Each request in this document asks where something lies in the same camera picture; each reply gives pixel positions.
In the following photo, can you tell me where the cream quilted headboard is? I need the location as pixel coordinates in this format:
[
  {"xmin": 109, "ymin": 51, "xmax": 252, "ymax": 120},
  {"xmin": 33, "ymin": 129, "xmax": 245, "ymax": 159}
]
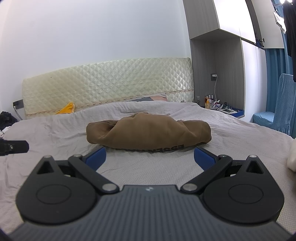
[{"xmin": 22, "ymin": 57, "xmax": 194, "ymax": 120}]

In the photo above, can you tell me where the brown hoodie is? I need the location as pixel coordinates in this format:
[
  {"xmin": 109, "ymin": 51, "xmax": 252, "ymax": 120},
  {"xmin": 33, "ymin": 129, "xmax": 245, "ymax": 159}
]
[{"xmin": 86, "ymin": 112, "xmax": 212, "ymax": 152}]

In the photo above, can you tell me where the blue curtain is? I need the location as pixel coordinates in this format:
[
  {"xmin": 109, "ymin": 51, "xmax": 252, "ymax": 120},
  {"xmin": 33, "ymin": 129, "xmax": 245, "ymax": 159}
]
[{"xmin": 265, "ymin": 0, "xmax": 294, "ymax": 114}]

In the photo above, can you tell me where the grey duvet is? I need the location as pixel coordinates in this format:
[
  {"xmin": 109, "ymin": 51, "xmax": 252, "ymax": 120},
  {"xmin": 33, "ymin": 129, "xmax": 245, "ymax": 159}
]
[{"xmin": 0, "ymin": 101, "xmax": 295, "ymax": 232}]

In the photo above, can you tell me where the patterned pillow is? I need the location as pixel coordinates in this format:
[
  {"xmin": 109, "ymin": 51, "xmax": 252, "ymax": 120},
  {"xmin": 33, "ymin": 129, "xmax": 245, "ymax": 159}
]
[{"xmin": 128, "ymin": 94, "xmax": 168, "ymax": 102}]

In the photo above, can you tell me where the grey wardrobe cabinet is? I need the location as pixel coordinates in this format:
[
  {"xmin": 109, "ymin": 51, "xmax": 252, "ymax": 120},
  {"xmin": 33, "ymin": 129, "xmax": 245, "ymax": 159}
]
[{"xmin": 183, "ymin": 0, "xmax": 265, "ymax": 116}]

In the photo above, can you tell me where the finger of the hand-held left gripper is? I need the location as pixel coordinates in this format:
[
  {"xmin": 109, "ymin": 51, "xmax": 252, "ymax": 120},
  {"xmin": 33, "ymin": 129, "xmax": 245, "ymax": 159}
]
[{"xmin": 0, "ymin": 140, "xmax": 29, "ymax": 156}]

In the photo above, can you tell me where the white rounded object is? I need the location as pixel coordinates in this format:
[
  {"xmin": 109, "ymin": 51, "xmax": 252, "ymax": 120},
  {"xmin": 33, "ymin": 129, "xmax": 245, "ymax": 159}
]
[{"xmin": 287, "ymin": 138, "xmax": 296, "ymax": 172}]

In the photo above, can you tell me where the black hanging garment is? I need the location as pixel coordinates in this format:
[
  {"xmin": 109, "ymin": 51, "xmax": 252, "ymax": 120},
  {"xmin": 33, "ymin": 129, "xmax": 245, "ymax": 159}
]
[{"xmin": 282, "ymin": 0, "xmax": 296, "ymax": 82}]

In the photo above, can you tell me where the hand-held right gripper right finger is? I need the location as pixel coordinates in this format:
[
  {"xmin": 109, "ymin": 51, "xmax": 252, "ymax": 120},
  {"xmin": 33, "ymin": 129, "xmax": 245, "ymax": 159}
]
[{"xmin": 180, "ymin": 146, "xmax": 270, "ymax": 193}]

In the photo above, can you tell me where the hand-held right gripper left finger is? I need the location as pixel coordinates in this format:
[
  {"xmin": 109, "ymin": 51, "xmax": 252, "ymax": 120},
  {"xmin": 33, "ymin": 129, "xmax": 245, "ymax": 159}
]
[{"xmin": 31, "ymin": 146, "xmax": 119, "ymax": 193}]

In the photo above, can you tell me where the white crumpled cloth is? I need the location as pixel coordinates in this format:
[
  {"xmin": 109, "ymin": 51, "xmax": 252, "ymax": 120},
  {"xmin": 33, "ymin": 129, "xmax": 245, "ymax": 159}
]
[{"xmin": 0, "ymin": 126, "xmax": 12, "ymax": 139}]

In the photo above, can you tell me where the white hanging garment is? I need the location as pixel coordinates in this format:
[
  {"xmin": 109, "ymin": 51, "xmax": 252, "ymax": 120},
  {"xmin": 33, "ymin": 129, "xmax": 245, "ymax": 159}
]
[{"xmin": 273, "ymin": 10, "xmax": 287, "ymax": 34}]

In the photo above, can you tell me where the black clothes pile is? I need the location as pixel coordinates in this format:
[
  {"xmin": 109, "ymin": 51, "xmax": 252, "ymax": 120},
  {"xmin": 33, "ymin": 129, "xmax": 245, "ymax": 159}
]
[{"xmin": 0, "ymin": 111, "xmax": 18, "ymax": 130}]

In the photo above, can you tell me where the blue tray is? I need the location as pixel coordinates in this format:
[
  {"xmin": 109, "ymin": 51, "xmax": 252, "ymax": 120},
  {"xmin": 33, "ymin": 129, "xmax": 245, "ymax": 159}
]
[{"xmin": 218, "ymin": 108, "xmax": 245, "ymax": 119}]

